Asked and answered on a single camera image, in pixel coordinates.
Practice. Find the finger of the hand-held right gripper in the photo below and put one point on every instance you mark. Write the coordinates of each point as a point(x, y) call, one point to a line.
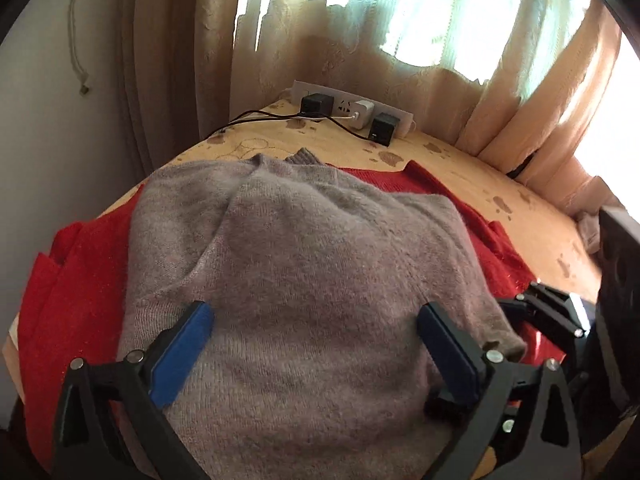
point(520, 395)
point(550, 305)

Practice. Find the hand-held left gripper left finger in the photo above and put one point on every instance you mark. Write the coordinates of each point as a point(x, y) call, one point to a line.
point(177, 360)

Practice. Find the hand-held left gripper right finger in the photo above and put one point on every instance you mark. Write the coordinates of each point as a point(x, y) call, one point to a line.
point(450, 360)

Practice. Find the taupe knit sweater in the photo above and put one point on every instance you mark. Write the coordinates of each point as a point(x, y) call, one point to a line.
point(310, 285)

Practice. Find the grey-green knit sweater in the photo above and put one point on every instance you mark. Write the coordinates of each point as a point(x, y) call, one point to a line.
point(590, 230)

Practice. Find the red knit sweater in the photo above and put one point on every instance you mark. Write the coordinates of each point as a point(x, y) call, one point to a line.
point(75, 285)

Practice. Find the yellow paw-print blanket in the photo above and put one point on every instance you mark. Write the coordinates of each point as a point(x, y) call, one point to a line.
point(465, 165)

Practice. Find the black power adapter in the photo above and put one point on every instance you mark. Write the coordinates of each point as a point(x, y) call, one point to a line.
point(316, 104)
point(384, 129)

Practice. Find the white usb charger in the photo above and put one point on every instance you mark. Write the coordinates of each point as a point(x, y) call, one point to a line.
point(362, 112)

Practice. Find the white power strip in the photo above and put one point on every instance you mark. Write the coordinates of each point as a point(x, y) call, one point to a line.
point(345, 105)

